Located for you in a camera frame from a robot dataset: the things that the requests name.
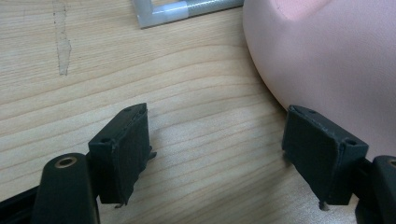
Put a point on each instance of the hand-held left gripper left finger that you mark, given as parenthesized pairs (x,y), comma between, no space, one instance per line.
(121,161)

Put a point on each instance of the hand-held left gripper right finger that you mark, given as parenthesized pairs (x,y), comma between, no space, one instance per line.
(317,155)

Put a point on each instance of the pink slipper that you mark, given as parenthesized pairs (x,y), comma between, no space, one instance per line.
(327,62)

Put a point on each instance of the grey metal shoe rack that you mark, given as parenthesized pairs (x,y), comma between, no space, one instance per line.
(162,14)

